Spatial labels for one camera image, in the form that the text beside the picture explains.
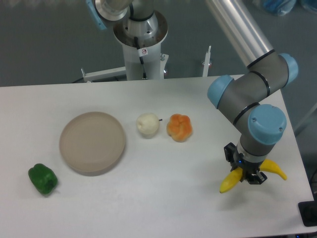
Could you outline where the orange bread roll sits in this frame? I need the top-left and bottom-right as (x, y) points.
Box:
(166, 114), (193, 142)

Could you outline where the beige round plate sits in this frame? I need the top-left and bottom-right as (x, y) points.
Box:
(59, 112), (126, 176)

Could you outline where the blue plastic bag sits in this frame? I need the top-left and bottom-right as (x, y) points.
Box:
(255, 0), (317, 17)

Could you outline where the black cable on pedestal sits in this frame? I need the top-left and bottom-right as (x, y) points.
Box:
(133, 36), (149, 80)

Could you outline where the white bracket post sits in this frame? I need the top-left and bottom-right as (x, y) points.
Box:
(202, 45), (211, 77)

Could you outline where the black device at edge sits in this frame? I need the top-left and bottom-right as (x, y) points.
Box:
(298, 201), (317, 227)

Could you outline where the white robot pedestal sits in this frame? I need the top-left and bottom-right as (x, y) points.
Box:
(82, 10), (168, 82)

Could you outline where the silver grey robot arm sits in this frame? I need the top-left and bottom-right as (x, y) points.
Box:
(87, 0), (298, 193)

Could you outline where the green bell pepper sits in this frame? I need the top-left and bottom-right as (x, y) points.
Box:
(28, 164), (58, 195)

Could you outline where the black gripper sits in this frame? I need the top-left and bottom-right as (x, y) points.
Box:
(224, 142), (267, 185)

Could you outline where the yellow banana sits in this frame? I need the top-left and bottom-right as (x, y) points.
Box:
(219, 159), (287, 193)

